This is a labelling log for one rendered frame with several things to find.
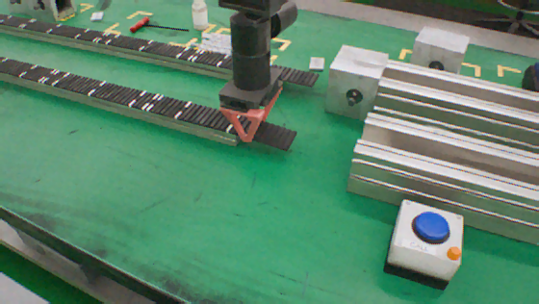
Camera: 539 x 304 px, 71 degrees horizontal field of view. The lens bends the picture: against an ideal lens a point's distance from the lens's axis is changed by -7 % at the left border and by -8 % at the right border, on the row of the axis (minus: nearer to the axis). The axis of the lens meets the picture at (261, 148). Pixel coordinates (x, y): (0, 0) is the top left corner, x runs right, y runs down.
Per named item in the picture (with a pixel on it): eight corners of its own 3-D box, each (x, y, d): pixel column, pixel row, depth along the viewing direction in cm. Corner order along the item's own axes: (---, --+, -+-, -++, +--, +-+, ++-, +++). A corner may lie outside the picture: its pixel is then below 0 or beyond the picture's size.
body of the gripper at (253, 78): (283, 80, 66) (284, 38, 61) (258, 114, 58) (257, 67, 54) (246, 72, 68) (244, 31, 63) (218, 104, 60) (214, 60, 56)
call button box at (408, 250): (382, 272, 50) (393, 242, 46) (395, 217, 57) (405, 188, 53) (444, 291, 48) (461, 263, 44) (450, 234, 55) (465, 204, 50)
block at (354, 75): (320, 118, 75) (325, 73, 69) (338, 86, 84) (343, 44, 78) (368, 130, 73) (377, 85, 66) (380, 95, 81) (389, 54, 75)
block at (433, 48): (402, 85, 85) (412, 44, 79) (415, 63, 92) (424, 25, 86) (449, 98, 81) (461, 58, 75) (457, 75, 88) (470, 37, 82)
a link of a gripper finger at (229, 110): (276, 129, 69) (277, 81, 63) (260, 155, 64) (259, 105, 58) (240, 120, 71) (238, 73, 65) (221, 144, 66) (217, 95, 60)
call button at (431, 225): (410, 240, 47) (415, 229, 46) (415, 215, 50) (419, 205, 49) (443, 249, 46) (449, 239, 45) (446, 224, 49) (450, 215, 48)
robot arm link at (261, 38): (220, 12, 54) (257, 20, 51) (246, -3, 58) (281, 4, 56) (223, 58, 58) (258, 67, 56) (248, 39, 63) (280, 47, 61)
